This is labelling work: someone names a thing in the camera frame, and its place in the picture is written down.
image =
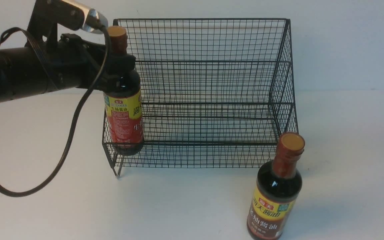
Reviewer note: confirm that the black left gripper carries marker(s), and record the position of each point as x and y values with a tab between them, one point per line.
75	62

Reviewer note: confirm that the soy sauce bottle red label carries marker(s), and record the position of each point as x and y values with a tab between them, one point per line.
124	107

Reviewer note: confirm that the soy sauce bottle brown label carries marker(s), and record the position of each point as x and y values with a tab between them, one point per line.
278	185

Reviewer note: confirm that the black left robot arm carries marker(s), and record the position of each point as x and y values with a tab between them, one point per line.
21	75

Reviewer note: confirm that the black wire mesh rack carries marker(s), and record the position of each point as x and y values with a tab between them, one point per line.
217	92

